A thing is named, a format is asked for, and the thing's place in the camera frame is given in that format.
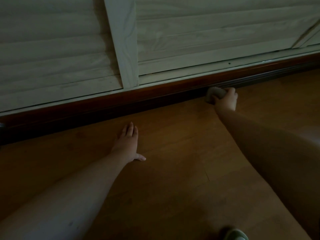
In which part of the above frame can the grey cleaning cloth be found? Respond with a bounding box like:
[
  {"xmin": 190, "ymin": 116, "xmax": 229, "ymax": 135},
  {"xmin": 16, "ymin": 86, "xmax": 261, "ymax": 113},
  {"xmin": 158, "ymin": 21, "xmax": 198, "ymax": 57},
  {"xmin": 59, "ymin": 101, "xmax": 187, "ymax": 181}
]
[{"xmin": 205, "ymin": 86, "xmax": 226, "ymax": 105}]

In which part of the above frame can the person's left hand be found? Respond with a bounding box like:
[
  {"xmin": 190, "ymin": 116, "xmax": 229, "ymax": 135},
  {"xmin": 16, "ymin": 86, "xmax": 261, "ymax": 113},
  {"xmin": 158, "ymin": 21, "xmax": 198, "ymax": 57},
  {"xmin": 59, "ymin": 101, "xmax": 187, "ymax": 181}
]
[{"xmin": 111, "ymin": 122, "xmax": 146, "ymax": 164}]

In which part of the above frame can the person's right hand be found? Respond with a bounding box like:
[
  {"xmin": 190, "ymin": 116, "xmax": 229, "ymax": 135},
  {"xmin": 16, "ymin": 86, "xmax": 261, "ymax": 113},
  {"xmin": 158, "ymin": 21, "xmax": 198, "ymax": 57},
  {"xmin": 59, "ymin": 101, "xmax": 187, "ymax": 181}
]
[{"xmin": 212, "ymin": 87, "xmax": 238, "ymax": 112}]

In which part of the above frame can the person's right forearm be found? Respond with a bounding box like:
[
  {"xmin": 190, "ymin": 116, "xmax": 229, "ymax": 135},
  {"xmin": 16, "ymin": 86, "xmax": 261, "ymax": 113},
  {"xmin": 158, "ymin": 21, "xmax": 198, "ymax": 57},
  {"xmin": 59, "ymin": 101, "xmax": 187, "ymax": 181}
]
[{"xmin": 215, "ymin": 108, "xmax": 320, "ymax": 238}]

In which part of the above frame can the green white sneaker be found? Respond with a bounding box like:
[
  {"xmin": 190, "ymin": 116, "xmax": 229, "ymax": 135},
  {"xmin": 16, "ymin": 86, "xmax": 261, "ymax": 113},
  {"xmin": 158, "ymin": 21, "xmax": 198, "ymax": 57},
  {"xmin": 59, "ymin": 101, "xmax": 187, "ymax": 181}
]
[{"xmin": 224, "ymin": 228, "xmax": 249, "ymax": 240}]

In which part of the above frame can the person's left forearm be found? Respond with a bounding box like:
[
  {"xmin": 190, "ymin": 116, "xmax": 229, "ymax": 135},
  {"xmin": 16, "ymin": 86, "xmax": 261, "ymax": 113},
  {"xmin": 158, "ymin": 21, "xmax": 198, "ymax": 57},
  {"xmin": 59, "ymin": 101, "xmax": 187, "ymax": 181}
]
[{"xmin": 0, "ymin": 148, "xmax": 130, "ymax": 240}]

